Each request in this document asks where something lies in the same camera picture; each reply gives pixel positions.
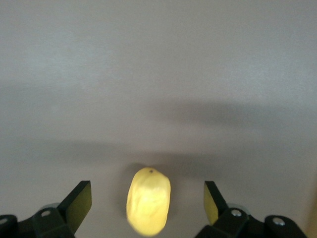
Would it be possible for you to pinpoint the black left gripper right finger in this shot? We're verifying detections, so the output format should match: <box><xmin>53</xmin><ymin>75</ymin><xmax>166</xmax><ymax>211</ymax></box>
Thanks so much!
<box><xmin>195</xmin><ymin>180</ymin><xmax>308</xmax><ymax>238</ymax></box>

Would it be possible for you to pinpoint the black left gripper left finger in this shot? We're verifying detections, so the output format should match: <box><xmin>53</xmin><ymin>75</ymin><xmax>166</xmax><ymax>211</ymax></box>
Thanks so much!
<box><xmin>0</xmin><ymin>180</ymin><xmax>93</xmax><ymax>238</ymax></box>

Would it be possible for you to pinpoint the yellow potato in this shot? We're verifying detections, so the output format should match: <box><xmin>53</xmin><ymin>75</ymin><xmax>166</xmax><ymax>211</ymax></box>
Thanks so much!
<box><xmin>126</xmin><ymin>167</ymin><xmax>172</xmax><ymax>236</ymax></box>

